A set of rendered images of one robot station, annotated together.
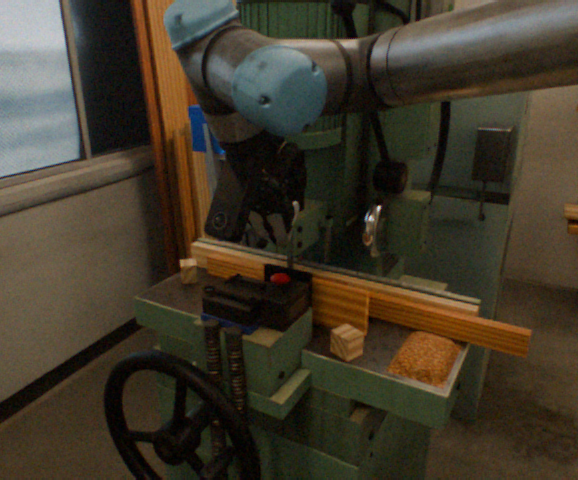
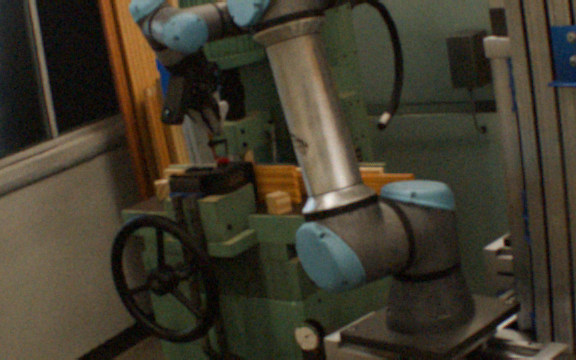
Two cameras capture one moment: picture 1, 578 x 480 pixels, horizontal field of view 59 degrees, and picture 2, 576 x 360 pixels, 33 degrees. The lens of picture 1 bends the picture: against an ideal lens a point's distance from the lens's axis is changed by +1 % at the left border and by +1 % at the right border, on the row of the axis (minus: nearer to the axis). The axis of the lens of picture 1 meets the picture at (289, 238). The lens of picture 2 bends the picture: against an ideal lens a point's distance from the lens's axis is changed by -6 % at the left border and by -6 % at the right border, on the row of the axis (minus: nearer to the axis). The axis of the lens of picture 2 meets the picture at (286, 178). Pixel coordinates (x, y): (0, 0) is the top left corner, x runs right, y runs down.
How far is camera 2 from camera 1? 1.42 m
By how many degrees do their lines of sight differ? 10
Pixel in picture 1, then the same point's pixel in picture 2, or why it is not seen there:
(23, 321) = (12, 318)
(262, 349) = (211, 204)
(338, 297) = (274, 175)
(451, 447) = not seen: outside the picture
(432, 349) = not seen: hidden behind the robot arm
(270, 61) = (177, 21)
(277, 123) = (184, 47)
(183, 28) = (138, 12)
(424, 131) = (336, 42)
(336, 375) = (273, 227)
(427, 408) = not seen: hidden behind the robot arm
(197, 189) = (178, 156)
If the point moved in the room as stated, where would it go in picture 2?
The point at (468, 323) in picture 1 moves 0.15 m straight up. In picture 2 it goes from (372, 178) to (362, 109)
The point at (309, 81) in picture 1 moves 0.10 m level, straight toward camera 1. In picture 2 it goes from (196, 26) to (186, 32)
